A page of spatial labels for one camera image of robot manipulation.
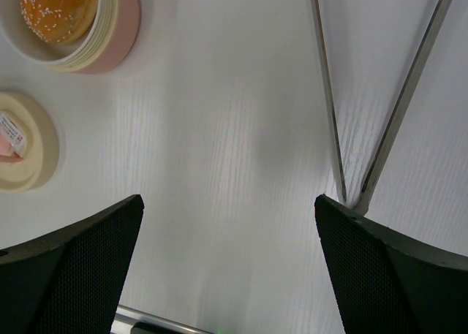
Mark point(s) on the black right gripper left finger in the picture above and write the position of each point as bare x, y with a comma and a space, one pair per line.
70, 280

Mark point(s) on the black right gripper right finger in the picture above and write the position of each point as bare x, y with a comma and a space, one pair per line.
387, 282

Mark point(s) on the steel kitchen tongs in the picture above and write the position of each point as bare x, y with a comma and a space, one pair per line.
381, 154

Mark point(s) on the cream lid pink handle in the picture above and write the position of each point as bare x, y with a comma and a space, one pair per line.
29, 144

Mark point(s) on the pink round container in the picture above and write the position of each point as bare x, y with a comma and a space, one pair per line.
103, 46

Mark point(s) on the sesame bun toy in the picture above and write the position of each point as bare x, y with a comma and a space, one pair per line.
59, 22

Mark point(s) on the aluminium front rail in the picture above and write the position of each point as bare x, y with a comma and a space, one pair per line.
129, 320

